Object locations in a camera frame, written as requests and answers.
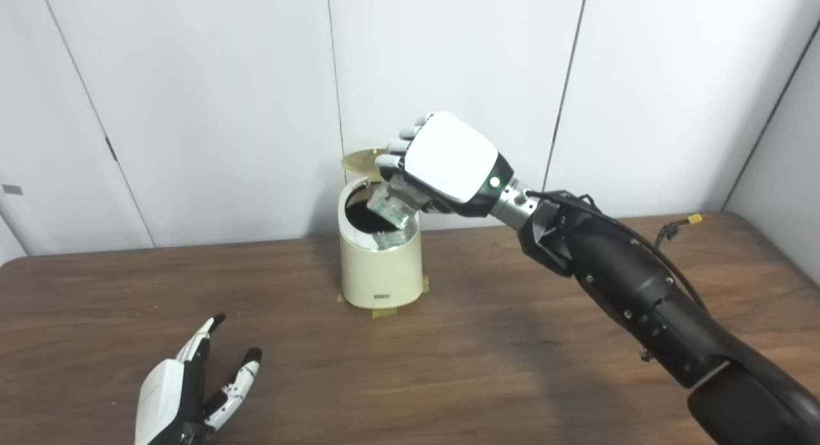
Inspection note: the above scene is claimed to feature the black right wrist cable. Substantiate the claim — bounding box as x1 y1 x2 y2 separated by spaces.
525 189 705 311

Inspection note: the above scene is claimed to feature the white green milk carton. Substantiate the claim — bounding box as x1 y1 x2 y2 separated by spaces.
366 180 417 233

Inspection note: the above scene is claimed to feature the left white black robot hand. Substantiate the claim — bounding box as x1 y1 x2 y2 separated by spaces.
135 313 263 445

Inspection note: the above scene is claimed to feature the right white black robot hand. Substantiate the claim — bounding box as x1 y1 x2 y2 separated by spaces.
375 110 515 218

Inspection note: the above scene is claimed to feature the cream round bin lid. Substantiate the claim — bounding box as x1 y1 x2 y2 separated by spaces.
341 148 393 177

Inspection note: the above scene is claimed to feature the cream-colored round bin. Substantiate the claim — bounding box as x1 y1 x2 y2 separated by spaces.
338 176 423 309

